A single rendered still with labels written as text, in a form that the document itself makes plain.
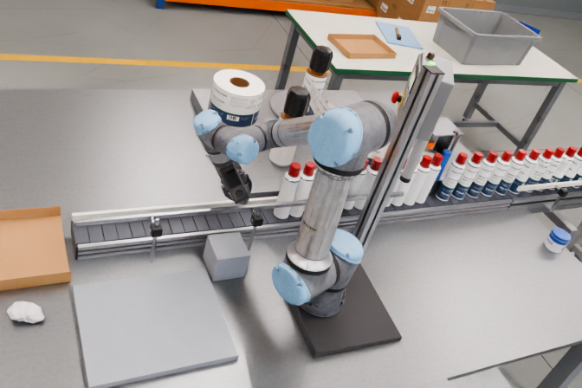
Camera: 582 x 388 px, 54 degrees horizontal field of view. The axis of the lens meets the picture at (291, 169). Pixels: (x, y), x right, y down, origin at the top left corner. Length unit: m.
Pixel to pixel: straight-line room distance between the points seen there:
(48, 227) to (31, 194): 0.16
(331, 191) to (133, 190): 0.84
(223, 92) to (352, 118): 1.04
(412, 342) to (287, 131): 0.71
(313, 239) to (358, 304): 0.42
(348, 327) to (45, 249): 0.86
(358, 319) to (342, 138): 0.67
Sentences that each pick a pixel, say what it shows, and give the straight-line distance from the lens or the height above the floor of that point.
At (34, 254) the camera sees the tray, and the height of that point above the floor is 0.83.
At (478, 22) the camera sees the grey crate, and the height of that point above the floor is 0.94.
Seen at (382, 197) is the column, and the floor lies 1.07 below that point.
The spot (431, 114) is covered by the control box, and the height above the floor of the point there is 1.37.
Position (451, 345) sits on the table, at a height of 0.83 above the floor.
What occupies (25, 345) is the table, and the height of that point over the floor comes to 0.83.
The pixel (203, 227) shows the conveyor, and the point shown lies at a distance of 1.76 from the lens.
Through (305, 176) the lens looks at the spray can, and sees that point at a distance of 1.78.
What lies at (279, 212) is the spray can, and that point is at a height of 0.91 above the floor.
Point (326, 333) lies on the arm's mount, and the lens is 1.61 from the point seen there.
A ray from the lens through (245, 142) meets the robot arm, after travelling 1.48.
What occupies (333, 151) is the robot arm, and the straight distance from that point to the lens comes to 1.19.
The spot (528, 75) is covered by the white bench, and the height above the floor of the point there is 0.80.
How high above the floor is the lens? 2.07
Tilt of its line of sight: 35 degrees down
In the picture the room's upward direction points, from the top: 17 degrees clockwise
